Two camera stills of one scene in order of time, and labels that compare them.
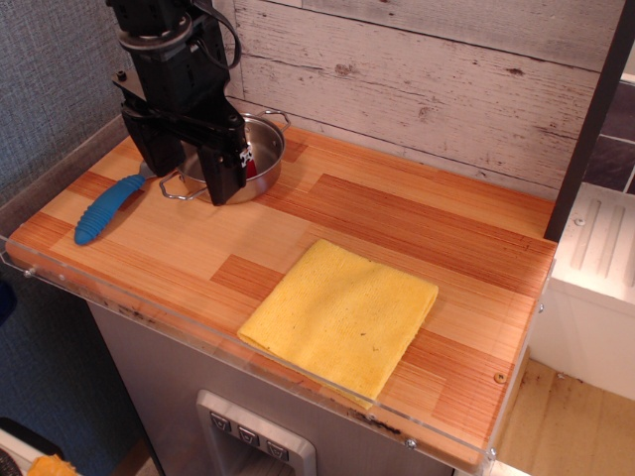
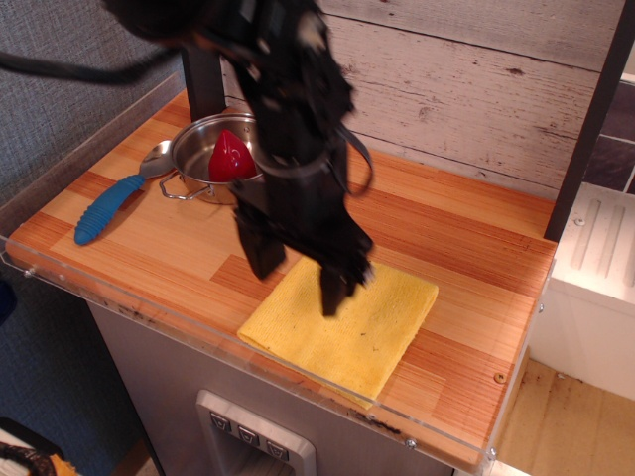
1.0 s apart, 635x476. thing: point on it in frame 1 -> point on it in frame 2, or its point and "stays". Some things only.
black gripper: x=190 y=90 -> x=303 y=189
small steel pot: x=264 y=133 stays
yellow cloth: x=342 y=318 stays
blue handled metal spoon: x=100 y=213 stays
